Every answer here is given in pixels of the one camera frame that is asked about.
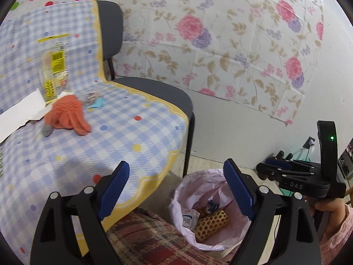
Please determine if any pink bag trash bin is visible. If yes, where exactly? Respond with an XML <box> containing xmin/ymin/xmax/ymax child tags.
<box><xmin>169</xmin><ymin>169</ymin><xmax>251</xmax><ymax>251</ymax></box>

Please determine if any white paper box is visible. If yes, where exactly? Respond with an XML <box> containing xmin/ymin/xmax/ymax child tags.
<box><xmin>0</xmin><ymin>89</ymin><xmax>46</xmax><ymax>142</ymax></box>

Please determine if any red plaid trousers leg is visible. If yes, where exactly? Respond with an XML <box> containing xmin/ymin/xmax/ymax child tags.
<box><xmin>107</xmin><ymin>208</ymin><xmax>225</xmax><ymax>265</ymax></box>

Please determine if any floral wall sheet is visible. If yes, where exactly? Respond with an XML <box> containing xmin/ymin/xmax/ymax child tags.
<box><xmin>105</xmin><ymin>0</ymin><xmax>324</xmax><ymax>125</ymax></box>

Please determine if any grey office chair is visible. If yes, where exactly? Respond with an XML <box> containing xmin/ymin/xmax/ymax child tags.
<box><xmin>93</xmin><ymin>0</ymin><xmax>196</xmax><ymax>178</ymax></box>

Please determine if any clear yellow-label snack bag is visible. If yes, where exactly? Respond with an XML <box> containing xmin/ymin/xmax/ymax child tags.
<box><xmin>37</xmin><ymin>34</ymin><xmax>70</xmax><ymax>104</ymax></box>

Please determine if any orange knitted glove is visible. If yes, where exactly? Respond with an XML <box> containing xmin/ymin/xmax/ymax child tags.
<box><xmin>41</xmin><ymin>95</ymin><xmax>92</xmax><ymax>137</ymax></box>

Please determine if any small teal wrapper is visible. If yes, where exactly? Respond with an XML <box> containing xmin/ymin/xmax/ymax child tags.
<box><xmin>86</xmin><ymin>97</ymin><xmax>105</xmax><ymax>109</ymax></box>

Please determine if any dark snack wrapper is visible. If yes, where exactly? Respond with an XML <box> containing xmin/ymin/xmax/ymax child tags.
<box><xmin>205</xmin><ymin>200</ymin><xmax>219</xmax><ymax>215</ymax></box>

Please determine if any blue checkered plastic cloth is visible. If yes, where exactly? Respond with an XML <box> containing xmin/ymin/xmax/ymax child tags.
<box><xmin>1</xmin><ymin>0</ymin><xmax>188</xmax><ymax>264</ymax></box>

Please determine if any white blue carton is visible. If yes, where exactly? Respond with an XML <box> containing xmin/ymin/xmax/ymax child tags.
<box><xmin>182</xmin><ymin>208</ymin><xmax>200</xmax><ymax>230</ymax></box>

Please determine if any pink fuzzy sleeve forearm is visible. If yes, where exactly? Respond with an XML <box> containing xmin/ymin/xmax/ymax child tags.
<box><xmin>319</xmin><ymin>204</ymin><xmax>352</xmax><ymax>264</ymax></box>

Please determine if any person's right hand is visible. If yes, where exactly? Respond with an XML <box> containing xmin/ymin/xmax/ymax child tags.
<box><xmin>304</xmin><ymin>196</ymin><xmax>348</xmax><ymax>241</ymax></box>

